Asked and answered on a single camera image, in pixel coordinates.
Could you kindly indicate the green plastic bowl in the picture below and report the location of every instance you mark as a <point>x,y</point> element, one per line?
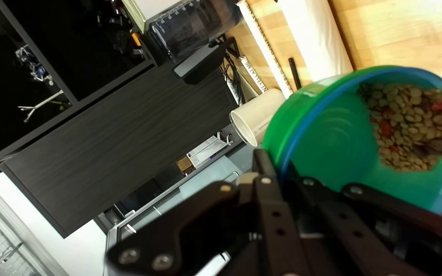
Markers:
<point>324,131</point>

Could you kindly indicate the white mug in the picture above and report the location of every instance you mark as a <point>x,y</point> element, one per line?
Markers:
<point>251,119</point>

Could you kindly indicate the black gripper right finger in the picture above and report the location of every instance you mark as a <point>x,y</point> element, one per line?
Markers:
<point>411,234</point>

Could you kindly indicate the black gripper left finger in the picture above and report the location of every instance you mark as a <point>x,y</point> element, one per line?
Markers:
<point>182,240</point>

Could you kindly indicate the grain mix contents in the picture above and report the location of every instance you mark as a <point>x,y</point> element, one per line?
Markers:
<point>406,125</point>

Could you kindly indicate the white paper towel roll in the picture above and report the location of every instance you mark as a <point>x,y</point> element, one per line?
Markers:
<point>317,38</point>

